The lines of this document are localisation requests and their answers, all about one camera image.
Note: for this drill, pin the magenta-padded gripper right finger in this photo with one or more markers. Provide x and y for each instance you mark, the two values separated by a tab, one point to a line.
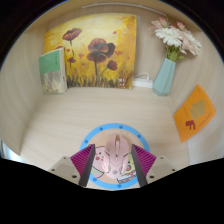
155	168

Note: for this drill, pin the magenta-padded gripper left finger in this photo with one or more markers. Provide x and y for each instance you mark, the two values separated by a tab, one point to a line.
71	168

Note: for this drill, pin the pink computer mouse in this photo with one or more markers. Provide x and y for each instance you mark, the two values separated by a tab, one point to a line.
116	156

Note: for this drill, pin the round cartoon-print mouse pad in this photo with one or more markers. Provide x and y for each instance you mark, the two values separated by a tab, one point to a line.
100	156

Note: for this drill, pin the orange book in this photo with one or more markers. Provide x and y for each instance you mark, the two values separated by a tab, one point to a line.
195	113

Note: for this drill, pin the white power strip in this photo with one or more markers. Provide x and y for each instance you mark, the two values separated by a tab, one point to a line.
141	83

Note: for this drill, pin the pale teal vase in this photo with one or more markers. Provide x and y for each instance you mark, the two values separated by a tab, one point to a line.
164	80

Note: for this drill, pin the green-covered book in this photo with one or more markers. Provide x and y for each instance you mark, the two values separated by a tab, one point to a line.
50	63

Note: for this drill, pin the pink and white flower bouquet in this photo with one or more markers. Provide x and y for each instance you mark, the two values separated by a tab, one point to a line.
170	35

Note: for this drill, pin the yellow poppy flower painting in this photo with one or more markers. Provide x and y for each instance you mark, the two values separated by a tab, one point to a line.
100	30

